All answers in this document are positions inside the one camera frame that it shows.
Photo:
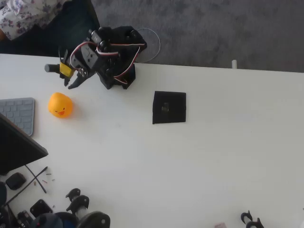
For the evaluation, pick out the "dark rounded object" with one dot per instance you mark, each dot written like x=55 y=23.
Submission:
x=2 y=193

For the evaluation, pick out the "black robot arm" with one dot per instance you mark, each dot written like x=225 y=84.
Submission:
x=123 y=38

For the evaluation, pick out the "black bracket plate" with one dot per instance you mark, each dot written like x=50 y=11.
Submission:
x=40 y=208

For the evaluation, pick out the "orange rubber duck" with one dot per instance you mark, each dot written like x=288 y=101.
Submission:
x=59 y=103

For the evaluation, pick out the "small black box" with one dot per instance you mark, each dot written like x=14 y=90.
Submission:
x=15 y=181

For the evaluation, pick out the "dark blue trousers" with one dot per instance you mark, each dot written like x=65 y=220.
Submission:
x=71 y=28

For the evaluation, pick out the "small circuit board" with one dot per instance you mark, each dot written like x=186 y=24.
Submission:
x=23 y=218

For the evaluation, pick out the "thin black stick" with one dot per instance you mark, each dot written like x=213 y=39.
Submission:
x=29 y=171
x=23 y=188

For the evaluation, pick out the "white floral shirt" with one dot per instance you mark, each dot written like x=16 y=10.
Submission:
x=23 y=14

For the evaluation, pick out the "black camera with yellow tape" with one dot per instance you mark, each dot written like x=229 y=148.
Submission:
x=65 y=70

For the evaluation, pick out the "grey keyboard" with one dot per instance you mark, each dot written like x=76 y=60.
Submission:
x=19 y=111

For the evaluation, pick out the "dark round cap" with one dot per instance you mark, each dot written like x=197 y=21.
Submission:
x=47 y=221

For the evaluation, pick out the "small white post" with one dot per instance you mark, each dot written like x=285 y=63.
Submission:
x=234 y=64

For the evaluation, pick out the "black monitor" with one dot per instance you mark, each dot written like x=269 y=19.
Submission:
x=14 y=147

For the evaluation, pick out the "black square cardboard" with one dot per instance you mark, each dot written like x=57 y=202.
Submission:
x=175 y=116

